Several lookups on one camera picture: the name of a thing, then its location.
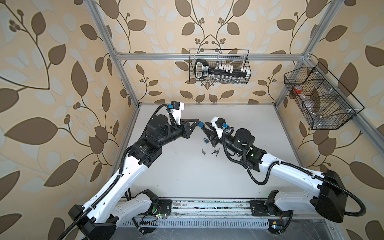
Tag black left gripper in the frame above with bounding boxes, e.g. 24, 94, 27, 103
155, 116, 199, 149

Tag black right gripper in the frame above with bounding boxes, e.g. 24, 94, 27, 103
202, 121, 242, 158

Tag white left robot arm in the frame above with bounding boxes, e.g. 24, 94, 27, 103
59, 114, 204, 240

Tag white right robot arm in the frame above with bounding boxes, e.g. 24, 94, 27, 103
199, 122, 348, 223

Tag black padlock silver keys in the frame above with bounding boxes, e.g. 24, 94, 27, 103
212, 148, 220, 157

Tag red capped clear bottle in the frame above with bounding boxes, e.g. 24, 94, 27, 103
292, 85, 315, 107

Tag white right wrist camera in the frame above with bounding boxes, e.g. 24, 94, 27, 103
211, 117, 231, 139

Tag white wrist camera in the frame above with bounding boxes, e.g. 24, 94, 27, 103
168, 101, 185, 126
211, 117, 231, 139

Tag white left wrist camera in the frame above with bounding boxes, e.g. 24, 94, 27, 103
168, 101, 185, 126

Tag black wire basket rear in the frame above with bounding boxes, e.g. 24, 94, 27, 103
189, 48, 252, 85

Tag black wire basket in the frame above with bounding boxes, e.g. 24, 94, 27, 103
189, 48, 252, 85
284, 62, 365, 130

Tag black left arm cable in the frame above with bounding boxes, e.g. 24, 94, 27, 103
56, 103, 178, 240

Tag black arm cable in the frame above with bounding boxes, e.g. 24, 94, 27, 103
221, 127, 367, 217
56, 103, 178, 240

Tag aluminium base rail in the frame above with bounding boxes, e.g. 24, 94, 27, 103
135, 198, 322, 230

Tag aluminium frame profile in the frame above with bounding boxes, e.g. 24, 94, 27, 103
83, 0, 384, 199

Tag black wire basket right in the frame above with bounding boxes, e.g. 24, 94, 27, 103
284, 62, 365, 130

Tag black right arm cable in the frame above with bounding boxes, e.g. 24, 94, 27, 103
221, 127, 367, 217

